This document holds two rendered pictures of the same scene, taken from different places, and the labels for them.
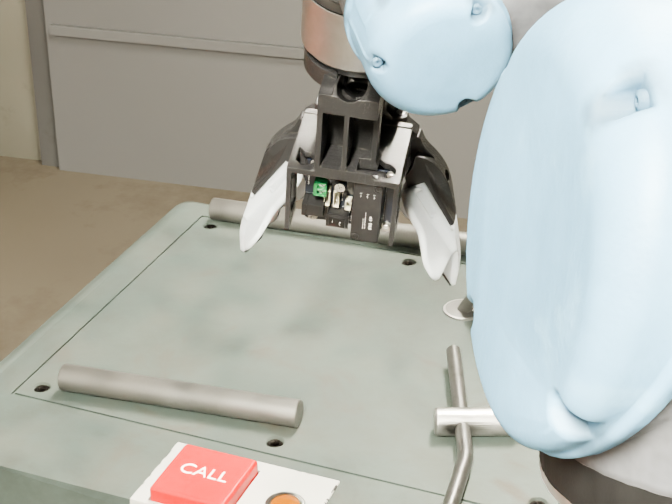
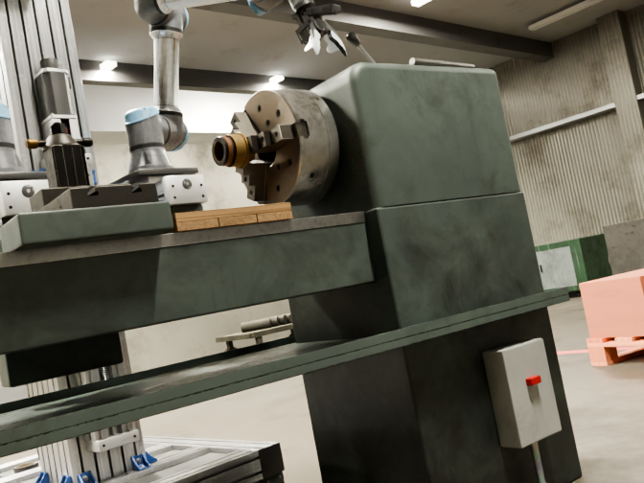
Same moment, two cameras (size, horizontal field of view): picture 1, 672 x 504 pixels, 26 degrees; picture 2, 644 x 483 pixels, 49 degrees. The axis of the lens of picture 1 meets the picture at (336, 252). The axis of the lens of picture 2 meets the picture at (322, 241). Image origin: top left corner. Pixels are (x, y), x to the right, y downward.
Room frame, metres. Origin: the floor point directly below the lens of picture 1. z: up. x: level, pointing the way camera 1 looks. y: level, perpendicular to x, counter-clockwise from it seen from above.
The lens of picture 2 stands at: (1.95, -2.01, 0.69)
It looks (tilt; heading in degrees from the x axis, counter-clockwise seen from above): 4 degrees up; 121
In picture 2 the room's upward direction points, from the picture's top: 11 degrees counter-clockwise
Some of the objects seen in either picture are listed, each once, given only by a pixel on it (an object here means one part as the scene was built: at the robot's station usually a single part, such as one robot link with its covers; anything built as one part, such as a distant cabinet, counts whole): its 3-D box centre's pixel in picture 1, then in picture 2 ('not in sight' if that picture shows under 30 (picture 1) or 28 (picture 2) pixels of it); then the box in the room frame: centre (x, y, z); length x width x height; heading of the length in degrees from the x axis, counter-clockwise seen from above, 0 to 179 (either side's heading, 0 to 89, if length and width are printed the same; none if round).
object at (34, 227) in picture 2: not in sight; (60, 243); (0.65, -0.96, 0.89); 0.53 x 0.30 x 0.06; 158
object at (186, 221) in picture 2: not in sight; (201, 230); (0.80, -0.67, 0.88); 0.36 x 0.30 x 0.04; 158
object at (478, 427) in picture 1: (509, 421); not in sight; (0.93, -0.13, 1.27); 0.12 x 0.02 x 0.02; 90
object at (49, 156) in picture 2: not in sight; (67, 170); (0.63, -0.89, 1.07); 0.07 x 0.07 x 0.10; 68
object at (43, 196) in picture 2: not in sight; (81, 200); (0.63, -0.87, 1.00); 0.20 x 0.10 x 0.05; 68
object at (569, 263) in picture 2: not in sight; (551, 269); (-0.55, 7.82, 0.35); 1.77 x 1.62 x 0.70; 165
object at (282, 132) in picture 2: not in sight; (276, 137); (0.96, -0.51, 1.09); 0.12 x 0.11 x 0.05; 158
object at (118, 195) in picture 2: not in sight; (81, 217); (0.68, -0.92, 0.95); 0.43 x 0.18 x 0.04; 158
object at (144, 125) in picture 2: not in sight; (145, 127); (0.28, -0.26, 1.33); 0.13 x 0.12 x 0.14; 101
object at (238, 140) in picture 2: not in sight; (234, 150); (0.85, -0.54, 1.08); 0.09 x 0.09 x 0.09; 68
